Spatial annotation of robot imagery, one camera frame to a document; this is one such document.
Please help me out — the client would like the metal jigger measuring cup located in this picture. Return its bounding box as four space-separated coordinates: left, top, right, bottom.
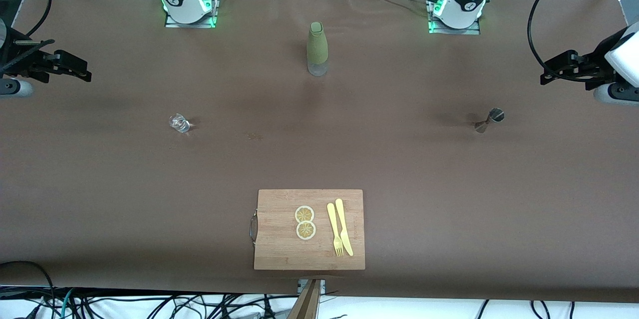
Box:
474 108 505 134

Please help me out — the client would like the clear glass shaker cup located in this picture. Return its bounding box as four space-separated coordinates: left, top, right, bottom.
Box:
169 114 192 134

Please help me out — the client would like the brown table cover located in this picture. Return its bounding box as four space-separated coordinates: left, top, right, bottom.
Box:
0 0 639 304

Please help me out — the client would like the green sleeved glass bottle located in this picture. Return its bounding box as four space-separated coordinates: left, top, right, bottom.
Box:
306 21 329 77

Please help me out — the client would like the yellow plastic knife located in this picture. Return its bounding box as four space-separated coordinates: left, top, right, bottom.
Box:
335 198 354 257

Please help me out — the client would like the yellow plastic fork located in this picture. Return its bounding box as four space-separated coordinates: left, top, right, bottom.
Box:
326 203 345 257

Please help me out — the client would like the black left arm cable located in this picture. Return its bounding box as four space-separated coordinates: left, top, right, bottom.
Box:
528 0 607 83

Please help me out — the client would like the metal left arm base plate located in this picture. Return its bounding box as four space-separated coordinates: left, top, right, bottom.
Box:
425 0 481 35

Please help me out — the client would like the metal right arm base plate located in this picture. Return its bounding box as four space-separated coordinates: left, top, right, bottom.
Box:
164 0 222 28

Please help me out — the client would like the black looped floor cable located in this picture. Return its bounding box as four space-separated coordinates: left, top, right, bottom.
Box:
0 260 56 319

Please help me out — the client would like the teal floor cable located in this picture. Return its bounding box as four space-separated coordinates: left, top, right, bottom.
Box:
47 288 76 319

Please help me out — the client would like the wooden cutting board with handle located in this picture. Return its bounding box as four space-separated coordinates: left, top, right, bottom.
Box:
249 189 366 271

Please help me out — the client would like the metal table edge bracket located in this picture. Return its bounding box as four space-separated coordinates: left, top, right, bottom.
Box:
298 279 326 296

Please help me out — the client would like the wooden post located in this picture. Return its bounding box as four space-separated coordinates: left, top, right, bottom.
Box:
288 279 321 319

